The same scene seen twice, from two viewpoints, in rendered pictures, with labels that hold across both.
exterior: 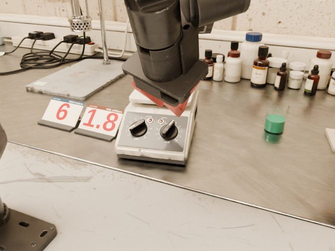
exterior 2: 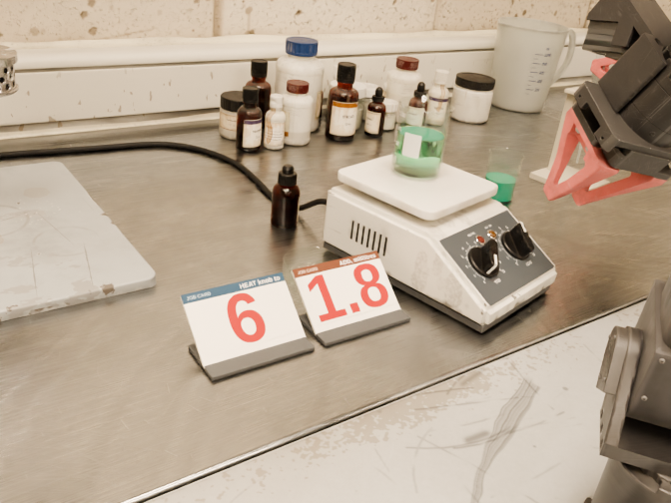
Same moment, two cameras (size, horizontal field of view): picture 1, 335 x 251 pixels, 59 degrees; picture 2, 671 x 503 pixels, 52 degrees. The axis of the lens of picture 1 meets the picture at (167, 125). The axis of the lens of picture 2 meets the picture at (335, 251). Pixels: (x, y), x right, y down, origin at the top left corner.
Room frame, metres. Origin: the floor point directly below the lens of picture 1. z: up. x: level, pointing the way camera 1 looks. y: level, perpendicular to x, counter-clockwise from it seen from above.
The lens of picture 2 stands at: (0.31, 0.60, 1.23)
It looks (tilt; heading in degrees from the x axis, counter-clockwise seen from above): 28 degrees down; 300
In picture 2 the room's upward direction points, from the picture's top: 7 degrees clockwise
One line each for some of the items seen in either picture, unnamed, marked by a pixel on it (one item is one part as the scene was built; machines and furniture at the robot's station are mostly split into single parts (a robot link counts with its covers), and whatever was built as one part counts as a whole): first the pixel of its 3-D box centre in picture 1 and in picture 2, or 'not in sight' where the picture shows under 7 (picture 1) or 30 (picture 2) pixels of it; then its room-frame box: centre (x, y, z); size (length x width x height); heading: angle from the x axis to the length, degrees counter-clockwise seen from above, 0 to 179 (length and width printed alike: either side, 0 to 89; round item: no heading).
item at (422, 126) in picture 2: not in sight; (420, 136); (0.58, -0.01, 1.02); 0.06 x 0.05 x 0.08; 124
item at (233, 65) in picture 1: (233, 66); (296, 112); (0.85, -0.19, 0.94); 0.05 x 0.05 x 0.09
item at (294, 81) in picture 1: (295, 79); (384, 114); (0.80, -0.36, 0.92); 0.04 x 0.04 x 0.04
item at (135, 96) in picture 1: (164, 90); (417, 182); (0.57, 0.01, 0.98); 0.12 x 0.12 x 0.01; 79
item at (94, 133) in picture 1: (99, 121); (351, 295); (0.55, 0.14, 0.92); 0.09 x 0.06 x 0.04; 67
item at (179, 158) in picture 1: (162, 115); (431, 231); (0.54, 0.01, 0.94); 0.22 x 0.13 x 0.08; 169
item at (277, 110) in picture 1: (275, 117); (501, 175); (0.55, -0.23, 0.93); 0.04 x 0.04 x 0.06
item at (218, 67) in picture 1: (218, 67); (275, 121); (0.86, -0.15, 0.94); 0.03 x 0.03 x 0.07
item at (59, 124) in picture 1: (61, 113); (249, 322); (0.59, 0.23, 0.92); 0.09 x 0.06 x 0.04; 67
